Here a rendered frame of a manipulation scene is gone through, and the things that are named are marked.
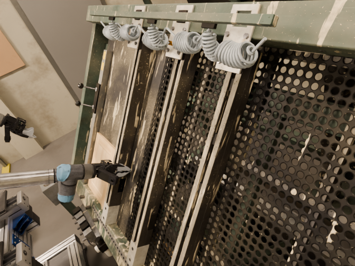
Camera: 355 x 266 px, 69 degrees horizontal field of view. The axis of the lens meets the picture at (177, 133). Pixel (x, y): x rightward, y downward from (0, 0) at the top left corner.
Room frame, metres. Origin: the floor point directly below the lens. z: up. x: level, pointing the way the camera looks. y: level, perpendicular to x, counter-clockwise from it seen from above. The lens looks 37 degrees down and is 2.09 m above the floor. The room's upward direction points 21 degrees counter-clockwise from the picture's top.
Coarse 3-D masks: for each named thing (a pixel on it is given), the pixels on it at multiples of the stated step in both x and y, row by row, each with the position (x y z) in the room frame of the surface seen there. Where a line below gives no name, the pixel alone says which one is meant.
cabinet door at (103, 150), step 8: (96, 136) 1.53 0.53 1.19; (96, 144) 1.49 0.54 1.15; (104, 144) 1.40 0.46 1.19; (96, 152) 1.46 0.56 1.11; (104, 152) 1.37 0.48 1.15; (112, 152) 1.28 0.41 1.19; (96, 160) 1.43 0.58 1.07; (112, 160) 1.25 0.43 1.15; (88, 184) 1.42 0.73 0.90; (96, 184) 1.33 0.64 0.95; (104, 184) 1.24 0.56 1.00; (96, 192) 1.29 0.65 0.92; (104, 192) 1.21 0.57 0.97; (104, 200) 1.18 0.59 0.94
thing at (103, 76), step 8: (104, 64) 1.67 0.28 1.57; (104, 72) 1.66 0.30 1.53; (104, 80) 1.65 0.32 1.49; (104, 88) 1.64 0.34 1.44; (104, 96) 1.63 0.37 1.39; (96, 112) 1.59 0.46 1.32; (96, 120) 1.57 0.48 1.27; (96, 128) 1.56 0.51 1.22; (88, 144) 1.55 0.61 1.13; (88, 152) 1.52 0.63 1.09; (88, 160) 1.49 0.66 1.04
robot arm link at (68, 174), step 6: (60, 168) 0.96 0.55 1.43; (66, 168) 0.96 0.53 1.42; (72, 168) 0.97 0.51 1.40; (78, 168) 0.98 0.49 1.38; (84, 168) 0.98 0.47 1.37; (60, 174) 0.94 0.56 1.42; (66, 174) 0.94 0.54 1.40; (72, 174) 0.95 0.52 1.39; (78, 174) 0.96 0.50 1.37; (84, 174) 0.97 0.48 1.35; (60, 180) 0.94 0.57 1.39; (66, 180) 0.94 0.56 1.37; (72, 180) 0.94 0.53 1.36
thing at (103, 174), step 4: (100, 168) 1.02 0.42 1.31; (100, 172) 0.99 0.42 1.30; (104, 172) 0.98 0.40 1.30; (108, 172) 0.99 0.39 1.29; (96, 176) 1.00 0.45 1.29; (100, 176) 0.98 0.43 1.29; (104, 176) 0.97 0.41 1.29; (108, 176) 0.96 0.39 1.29; (112, 176) 0.95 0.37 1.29; (116, 176) 0.95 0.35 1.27; (104, 180) 0.97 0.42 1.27; (108, 180) 0.95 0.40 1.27; (112, 180) 0.94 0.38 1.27; (116, 180) 0.94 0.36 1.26; (112, 184) 0.94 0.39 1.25
